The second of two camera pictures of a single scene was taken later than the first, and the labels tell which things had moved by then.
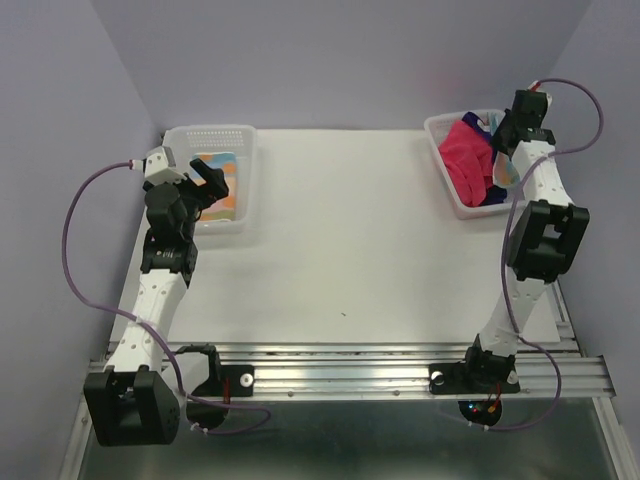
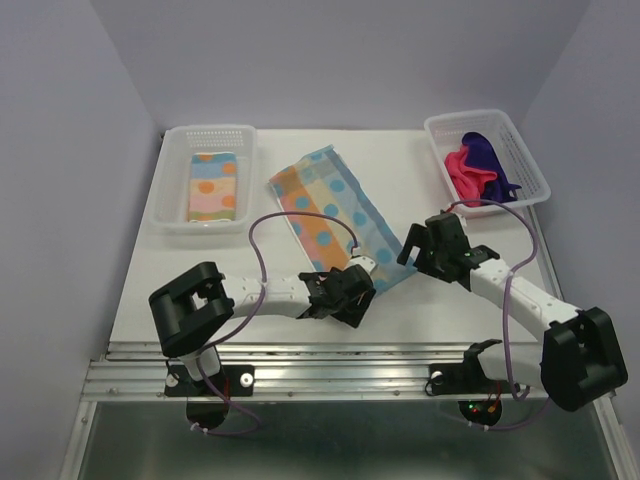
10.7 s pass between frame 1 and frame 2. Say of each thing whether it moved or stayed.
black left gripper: moved
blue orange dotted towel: moved
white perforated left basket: stayed
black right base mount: stayed
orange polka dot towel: stayed
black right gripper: moved
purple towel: moved
